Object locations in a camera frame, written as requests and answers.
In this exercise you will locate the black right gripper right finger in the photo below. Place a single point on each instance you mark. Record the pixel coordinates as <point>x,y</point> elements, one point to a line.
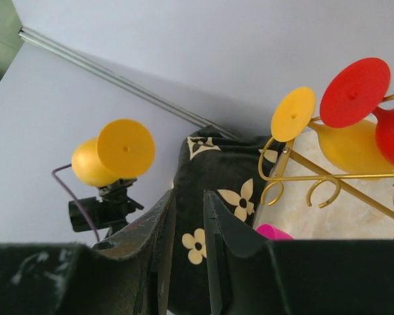
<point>250,274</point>

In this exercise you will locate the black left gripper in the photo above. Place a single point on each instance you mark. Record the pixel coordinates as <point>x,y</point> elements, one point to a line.
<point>117,188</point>

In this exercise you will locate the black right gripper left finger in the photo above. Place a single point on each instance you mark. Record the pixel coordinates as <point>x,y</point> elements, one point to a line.
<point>127,273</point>

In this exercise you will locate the orange plastic wine glass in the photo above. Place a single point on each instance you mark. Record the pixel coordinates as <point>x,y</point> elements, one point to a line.
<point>124,149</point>
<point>351,149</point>

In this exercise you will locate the pink plastic wine glass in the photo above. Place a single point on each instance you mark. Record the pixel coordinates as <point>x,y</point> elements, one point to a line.
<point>272,233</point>

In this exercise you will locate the red plastic wine glass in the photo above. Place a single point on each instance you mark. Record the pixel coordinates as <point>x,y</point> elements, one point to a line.
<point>357,91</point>

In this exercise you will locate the black floral blanket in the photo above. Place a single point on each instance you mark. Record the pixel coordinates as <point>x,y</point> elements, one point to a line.
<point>213,170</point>

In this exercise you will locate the gold wire glass rack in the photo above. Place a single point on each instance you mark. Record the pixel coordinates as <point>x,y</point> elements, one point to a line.
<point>318,178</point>

